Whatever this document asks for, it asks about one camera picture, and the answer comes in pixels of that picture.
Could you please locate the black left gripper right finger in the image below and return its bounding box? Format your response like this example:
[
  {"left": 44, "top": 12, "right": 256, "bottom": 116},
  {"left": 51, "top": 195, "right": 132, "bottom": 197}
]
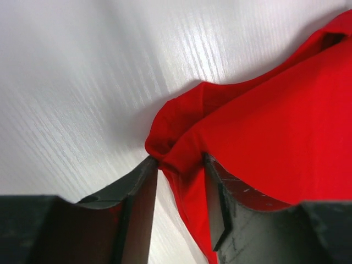
[{"left": 203, "top": 154, "right": 351, "bottom": 263}]

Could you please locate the red printed t shirt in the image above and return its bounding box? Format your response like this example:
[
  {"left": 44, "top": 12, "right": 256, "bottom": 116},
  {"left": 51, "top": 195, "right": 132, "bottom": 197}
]
[{"left": 145, "top": 11, "right": 351, "bottom": 263}]

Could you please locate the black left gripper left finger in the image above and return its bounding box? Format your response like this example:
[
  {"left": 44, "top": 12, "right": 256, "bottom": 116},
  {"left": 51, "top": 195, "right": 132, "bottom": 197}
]
[{"left": 1, "top": 157, "right": 158, "bottom": 263}]

